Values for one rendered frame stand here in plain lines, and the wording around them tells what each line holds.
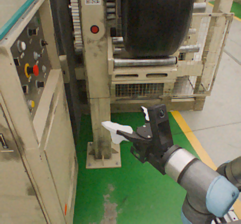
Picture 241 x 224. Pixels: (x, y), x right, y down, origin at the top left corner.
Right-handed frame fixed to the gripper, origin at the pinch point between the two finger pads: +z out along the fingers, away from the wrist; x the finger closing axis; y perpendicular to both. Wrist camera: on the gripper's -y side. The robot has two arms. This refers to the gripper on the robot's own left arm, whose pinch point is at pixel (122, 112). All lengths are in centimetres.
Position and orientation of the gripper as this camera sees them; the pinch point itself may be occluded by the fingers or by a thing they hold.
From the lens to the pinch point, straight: 69.3
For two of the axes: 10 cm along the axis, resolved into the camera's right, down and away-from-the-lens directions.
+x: 7.6, -2.8, 5.8
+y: -1.0, 8.3, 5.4
